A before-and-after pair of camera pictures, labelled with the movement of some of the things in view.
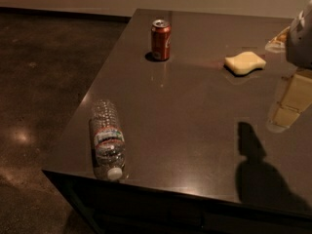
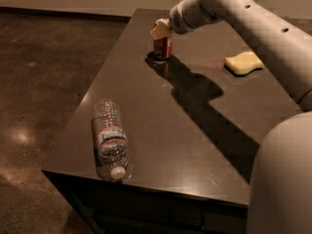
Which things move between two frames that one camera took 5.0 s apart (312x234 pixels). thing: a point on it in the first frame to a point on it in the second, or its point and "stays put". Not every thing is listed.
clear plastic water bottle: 106,142 stays put
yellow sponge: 245,62 stays put
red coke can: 161,31 stays put
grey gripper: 300,42 to 179,20
